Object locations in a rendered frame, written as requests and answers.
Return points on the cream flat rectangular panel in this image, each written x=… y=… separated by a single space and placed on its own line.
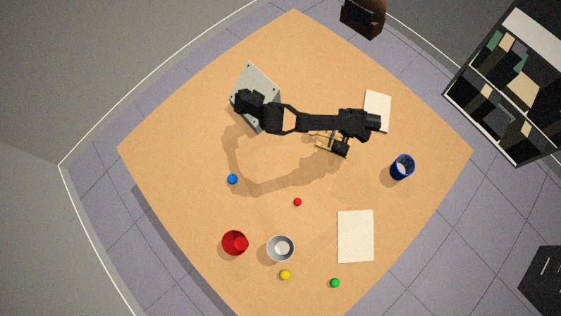
x=378 y=103

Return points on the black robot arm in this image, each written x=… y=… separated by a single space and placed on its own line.
x=355 y=122

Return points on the grey cone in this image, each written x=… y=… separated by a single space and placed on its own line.
x=280 y=248

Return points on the cream flat rectangular sheet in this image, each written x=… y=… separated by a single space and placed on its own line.
x=355 y=236

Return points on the blue cup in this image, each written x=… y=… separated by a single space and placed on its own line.
x=402 y=167

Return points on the green ball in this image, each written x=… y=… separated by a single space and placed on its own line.
x=334 y=282

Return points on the yellow ball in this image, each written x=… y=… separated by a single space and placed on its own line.
x=284 y=274

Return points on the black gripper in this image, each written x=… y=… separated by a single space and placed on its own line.
x=339 y=147

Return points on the blue ball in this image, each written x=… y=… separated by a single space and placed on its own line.
x=232 y=179

